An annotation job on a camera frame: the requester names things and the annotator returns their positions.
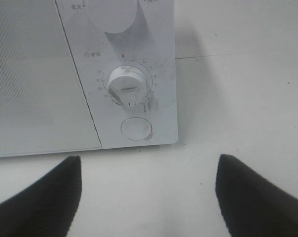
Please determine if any white timer knob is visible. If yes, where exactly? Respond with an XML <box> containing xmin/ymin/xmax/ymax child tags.
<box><xmin>108</xmin><ymin>66</ymin><xmax>147</xmax><ymax>107</ymax></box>

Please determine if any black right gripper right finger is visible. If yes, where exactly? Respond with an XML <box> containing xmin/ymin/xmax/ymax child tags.
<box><xmin>215</xmin><ymin>154</ymin><xmax>298</xmax><ymax>237</ymax></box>

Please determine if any white microwave oven body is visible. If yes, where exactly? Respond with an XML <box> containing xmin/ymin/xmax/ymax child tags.
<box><xmin>55</xmin><ymin>0</ymin><xmax>178</xmax><ymax>149</ymax></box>

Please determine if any white power knob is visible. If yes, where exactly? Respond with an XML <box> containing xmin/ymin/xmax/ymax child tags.
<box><xmin>86</xmin><ymin>0</ymin><xmax>138</xmax><ymax>34</ymax></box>

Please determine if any round door release button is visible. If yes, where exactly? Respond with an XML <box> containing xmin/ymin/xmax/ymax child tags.
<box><xmin>120</xmin><ymin>117</ymin><xmax>152</xmax><ymax>141</ymax></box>

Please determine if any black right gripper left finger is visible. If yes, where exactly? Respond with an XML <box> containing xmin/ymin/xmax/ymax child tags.
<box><xmin>0</xmin><ymin>156</ymin><xmax>82</xmax><ymax>237</ymax></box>

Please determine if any white microwave door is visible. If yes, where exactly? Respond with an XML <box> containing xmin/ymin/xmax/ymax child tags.
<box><xmin>0</xmin><ymin>0</ymin><xmax>101</xmax><ymax>157</ymax></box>

